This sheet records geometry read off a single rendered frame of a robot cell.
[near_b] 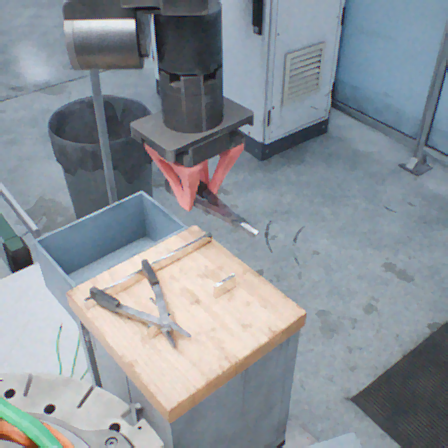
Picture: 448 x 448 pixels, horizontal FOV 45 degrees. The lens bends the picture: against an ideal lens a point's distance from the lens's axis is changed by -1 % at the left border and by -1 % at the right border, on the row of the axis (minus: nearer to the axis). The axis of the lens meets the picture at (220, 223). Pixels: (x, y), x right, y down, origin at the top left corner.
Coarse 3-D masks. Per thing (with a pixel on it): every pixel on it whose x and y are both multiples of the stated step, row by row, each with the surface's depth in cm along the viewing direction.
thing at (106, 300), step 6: (90, 288) 59; (96, 288) 59; (96, 294) 58; (102, 294) 58; (108, 294) 58; (96, 300) 59; (102, 300) 58; (108, 300) 58; (114, 300) 58; (108, 306) 58; (114, 306) 57; (114, 312) 58
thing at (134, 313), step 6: (120, 306) 58; (126, 306) 58; (120, 312) 57; (126, 312) 57; (132, 312) 57; (138, 312) 57; (144, 312) 57; (138, 318) 57; (144, 318) 56; (150, 318) 56; (156, 318) 56; (150, 324) 56; (156, 324) 56
